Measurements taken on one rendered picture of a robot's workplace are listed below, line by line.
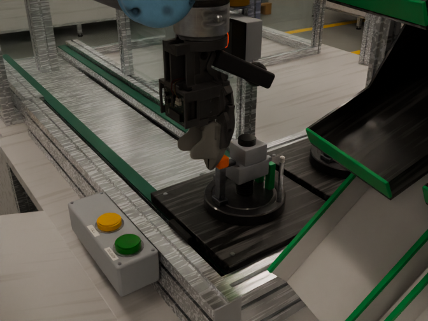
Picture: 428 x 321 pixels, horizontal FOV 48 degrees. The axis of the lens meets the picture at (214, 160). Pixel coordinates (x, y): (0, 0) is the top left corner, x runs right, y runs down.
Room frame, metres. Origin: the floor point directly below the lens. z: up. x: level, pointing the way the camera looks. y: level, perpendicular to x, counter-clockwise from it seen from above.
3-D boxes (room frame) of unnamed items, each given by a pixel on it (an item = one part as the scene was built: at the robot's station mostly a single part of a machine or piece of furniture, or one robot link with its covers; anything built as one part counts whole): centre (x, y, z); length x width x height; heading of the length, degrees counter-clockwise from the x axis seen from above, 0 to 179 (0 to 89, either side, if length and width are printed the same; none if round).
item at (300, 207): (0.70, -0.05, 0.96); 0.24 x 0.24 x 0.02; 35
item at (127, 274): (0.65, 0.17, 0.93); 0.21 x 0.07 x 0.06; 35
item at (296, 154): (0.85, -0.26, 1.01); 0.24 x 0.24 x 0.13; 35
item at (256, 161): (0.71, -0.06, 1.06); 0.08 x 0.04 x 0.07; 125
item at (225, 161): (0.68, -0.02, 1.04); 0.04 x 0.02 x 0.08; 125
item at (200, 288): (0.84, 0.23, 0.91); 0.89 x 0.06 x 0.11; 35
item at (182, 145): (0.67, 0.03, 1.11); 0.06 x 0.03 x 0.09; 125
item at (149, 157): (0.96, 0.10, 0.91); 0.84 x 0.28 x 0.10; 35
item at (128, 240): (0.59, 0.13, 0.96); 0.04 x 0.04 x 0.02
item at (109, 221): (0.65, 0.17, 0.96); 0.04 x 0.04 x 0.02
